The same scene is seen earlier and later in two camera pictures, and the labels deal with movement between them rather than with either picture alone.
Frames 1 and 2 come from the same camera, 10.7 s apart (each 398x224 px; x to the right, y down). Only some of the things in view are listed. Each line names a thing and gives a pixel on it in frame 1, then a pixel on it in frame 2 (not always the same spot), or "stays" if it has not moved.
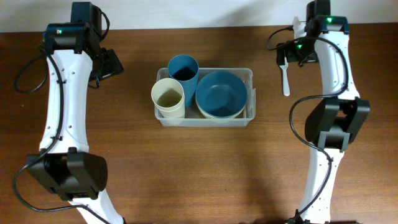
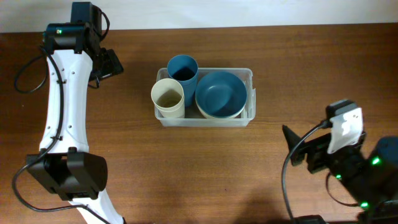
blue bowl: (221, 95) stays
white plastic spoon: (286, 88) → (250, 102)
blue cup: (189, 88) stays
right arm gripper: (288, 46) → (317, 148)
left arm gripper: (114, 64) stays
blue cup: (185, 69) stays
